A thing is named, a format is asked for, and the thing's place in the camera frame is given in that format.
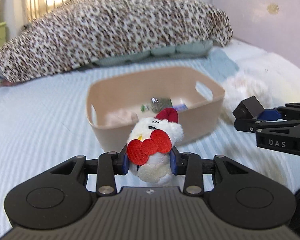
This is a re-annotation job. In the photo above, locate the white chicken plush toy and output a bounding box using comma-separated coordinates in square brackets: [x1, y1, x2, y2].
[126, 108, 184, 186]

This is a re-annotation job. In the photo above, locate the black small box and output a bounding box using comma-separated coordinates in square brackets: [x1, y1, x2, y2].
[233, 96, 264, 119]

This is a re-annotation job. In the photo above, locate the blue tissue pack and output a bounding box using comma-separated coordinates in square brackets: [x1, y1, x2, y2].
[173, 103, 188, 112]

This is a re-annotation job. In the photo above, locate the white fluffy plush toy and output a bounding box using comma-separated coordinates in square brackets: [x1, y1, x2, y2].
[221, 72, 283, 125]

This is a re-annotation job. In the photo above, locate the beige plastic storage basket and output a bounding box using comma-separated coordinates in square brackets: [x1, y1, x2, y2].
[86, 66, 225, 152]

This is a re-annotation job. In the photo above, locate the light blue cartoon blanket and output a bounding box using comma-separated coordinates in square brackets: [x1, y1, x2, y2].
[202, 49, 239, 83]

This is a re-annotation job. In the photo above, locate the pink padded headboard panel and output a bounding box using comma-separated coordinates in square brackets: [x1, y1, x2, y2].
[212, 0, 300, 68]

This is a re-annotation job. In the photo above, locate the light green quilted pillow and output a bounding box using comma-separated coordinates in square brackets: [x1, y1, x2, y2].
[93, 40, 213, 67]

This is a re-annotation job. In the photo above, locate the leopard print blanket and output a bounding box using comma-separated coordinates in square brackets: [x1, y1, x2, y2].
[0, 0, 233, 83]

